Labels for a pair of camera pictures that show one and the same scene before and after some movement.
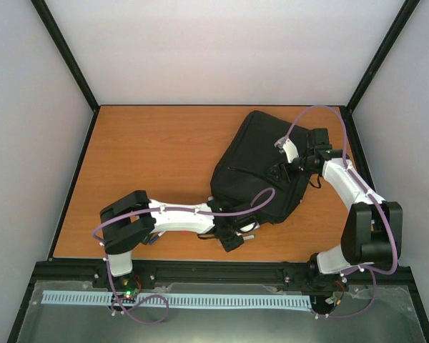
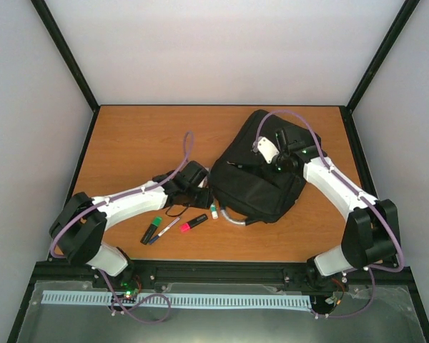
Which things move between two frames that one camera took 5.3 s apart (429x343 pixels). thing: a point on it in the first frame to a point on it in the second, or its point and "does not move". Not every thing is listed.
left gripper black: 231,246 to 205,201
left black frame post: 72,67 does not move
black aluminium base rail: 279,272 does not move
